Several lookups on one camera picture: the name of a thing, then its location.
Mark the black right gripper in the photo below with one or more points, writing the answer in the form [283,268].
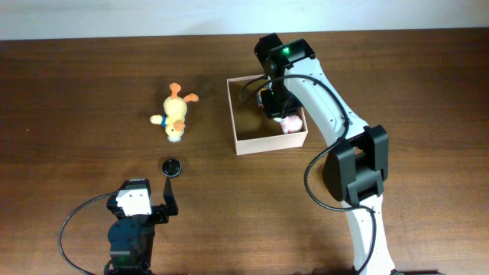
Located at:
[281,108]

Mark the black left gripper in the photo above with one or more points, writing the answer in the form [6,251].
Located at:
[160,210]

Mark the red silver toy truck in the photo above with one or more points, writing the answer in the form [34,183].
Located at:
[264,98]

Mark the pink white duck figure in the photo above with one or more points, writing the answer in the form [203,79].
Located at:
[290,124]

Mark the pink cardboard box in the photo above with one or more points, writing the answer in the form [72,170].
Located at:
[253,132]

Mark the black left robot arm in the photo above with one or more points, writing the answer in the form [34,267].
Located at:
[131,238]

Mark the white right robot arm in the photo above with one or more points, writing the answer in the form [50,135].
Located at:
[356,156]

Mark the yellow plush duck toy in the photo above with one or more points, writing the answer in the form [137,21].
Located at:
[175,109]

